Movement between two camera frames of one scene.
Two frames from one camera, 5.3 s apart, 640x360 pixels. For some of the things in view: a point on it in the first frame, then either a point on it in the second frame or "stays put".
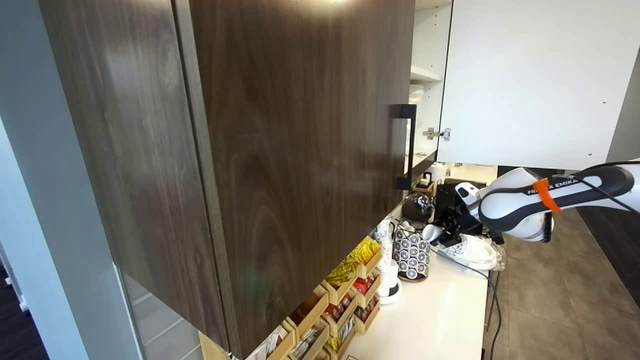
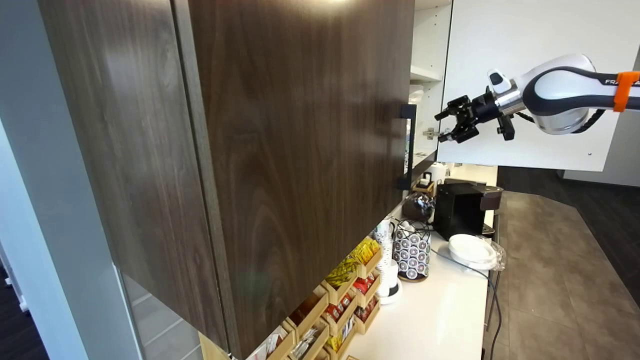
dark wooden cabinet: (242, 151) stays put
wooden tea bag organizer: (326, 325) stays put
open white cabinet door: (535, 81) stays put
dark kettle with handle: (419, 208) stays put
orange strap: (542, 185) → (622, 89)
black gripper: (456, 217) → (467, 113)
